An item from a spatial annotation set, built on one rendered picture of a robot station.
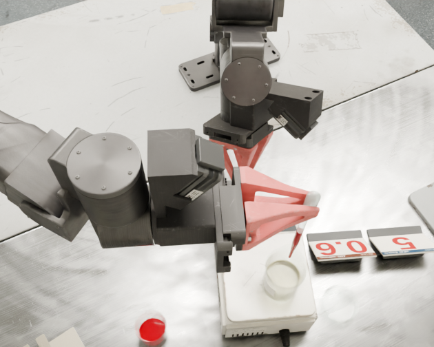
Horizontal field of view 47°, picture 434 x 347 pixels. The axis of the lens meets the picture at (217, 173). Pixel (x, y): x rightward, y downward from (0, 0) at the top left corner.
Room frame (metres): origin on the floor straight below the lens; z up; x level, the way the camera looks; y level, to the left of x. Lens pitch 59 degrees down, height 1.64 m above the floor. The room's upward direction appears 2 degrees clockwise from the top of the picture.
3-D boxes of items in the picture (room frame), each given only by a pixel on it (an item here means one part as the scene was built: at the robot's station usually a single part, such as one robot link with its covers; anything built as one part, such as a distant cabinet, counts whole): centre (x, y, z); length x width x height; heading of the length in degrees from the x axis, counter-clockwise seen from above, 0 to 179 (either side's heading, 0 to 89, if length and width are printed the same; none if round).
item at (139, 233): (0.20, 0.08, 1.23); 0.07 x 0.06 x 0.07; 96
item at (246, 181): (0.21, -0.05, 1.22); 0.09 x 0.07 x 0.07; 96
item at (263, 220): (0.22, -0.05, 1.22); 0.09 x 0.07 x 0.07; 96
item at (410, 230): (0.32, -0.30, 0.92); 0.09 x 0.06 x 0.04; 97
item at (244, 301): (0.23, -0.07, 0.98); 0.12 x 0.12 x 0.01; 7
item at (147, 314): (0.17, 0.08, 0.93); 0.04 x 0.04 x 0.06
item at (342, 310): (0.22, -0.19, 0.91); 0.06 x 0.06 x 0.02
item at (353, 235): (0.31, -0.20, 0.92); 0.09 x 0.06 x 0.04; 97
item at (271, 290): (0.22, -0.09, 1.02); 0.06 x 0.05 x 0.08; 162
